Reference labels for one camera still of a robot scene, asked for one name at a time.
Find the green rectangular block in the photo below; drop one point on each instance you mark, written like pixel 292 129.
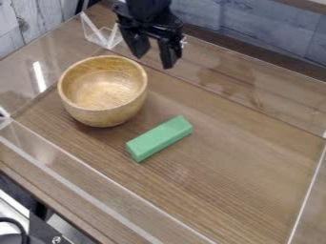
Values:
pixel 159 138

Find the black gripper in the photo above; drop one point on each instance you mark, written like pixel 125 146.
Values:
pixel 148 19

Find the black metal frame bracket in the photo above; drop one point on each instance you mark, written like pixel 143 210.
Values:
pixel 28 222

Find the wooden bowl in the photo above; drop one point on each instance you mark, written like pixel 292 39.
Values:
pixel 103 90

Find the clear acrylic corner bracket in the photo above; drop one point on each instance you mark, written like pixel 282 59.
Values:
pixel 104 37

